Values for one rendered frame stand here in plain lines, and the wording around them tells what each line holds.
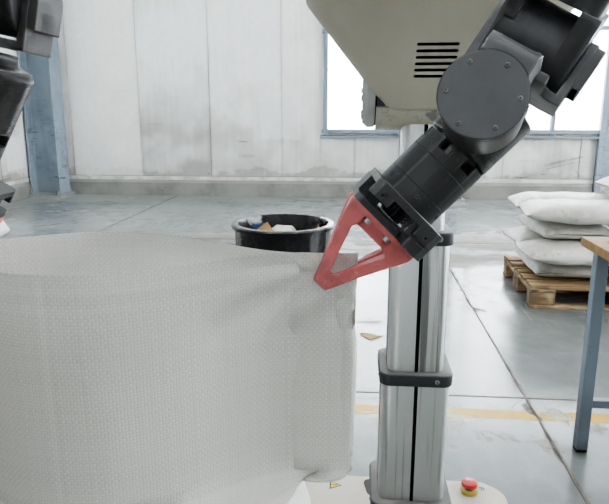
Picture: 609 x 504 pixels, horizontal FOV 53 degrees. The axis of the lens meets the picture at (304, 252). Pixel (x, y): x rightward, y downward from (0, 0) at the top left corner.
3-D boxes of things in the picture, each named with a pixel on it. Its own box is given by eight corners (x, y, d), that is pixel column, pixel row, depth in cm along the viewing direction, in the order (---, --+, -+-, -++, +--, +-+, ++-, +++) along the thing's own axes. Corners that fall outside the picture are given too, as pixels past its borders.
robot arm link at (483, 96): (602, 59, 47) (504, 8, 49) (641, -3, 36) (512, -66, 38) (512, 191, 48) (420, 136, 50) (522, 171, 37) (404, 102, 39)
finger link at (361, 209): (287, 262, 48) (372, 177, 46) (294, 244, 55) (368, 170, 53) (348, 321, 49) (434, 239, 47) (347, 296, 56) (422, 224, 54)
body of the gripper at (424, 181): (363, 194, 44) (439, 120, 43) (359, 181, 54) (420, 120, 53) (425, 257, 45) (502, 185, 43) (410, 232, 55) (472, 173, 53)
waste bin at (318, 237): (335, 335, 321) (336, 213, 307) (331, 376, 271) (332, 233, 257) (245, 332, 325) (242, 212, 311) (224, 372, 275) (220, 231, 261)
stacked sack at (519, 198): (605, 208, 422) (608, 189, 419) (625, 218, 381) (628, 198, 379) (506, 205, 434) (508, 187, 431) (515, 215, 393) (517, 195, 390)
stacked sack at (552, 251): (619, 254, 389) (621, 234, 387) (650, 271, 348) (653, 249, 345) (513, 252, 395) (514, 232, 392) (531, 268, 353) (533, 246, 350)
